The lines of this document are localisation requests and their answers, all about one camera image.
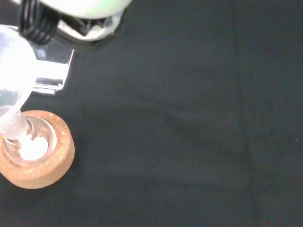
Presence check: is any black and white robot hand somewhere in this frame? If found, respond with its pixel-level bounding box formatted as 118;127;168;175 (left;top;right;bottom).
18;0;133;45

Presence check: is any clear acrylic funnel stand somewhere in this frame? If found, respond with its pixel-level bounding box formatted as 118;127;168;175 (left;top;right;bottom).
28;40;75;95

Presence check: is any clear plastic funnel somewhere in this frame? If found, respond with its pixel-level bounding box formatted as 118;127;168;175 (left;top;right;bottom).
0;25;38;142

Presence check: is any round-bottom glass flask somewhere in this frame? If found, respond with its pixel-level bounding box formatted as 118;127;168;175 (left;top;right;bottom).
3;117;58;166

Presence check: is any black table cloth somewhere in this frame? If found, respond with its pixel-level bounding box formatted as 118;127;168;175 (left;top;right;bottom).
0;0;303;227

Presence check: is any cork ring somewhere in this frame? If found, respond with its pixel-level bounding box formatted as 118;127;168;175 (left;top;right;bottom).
0;110;76;190

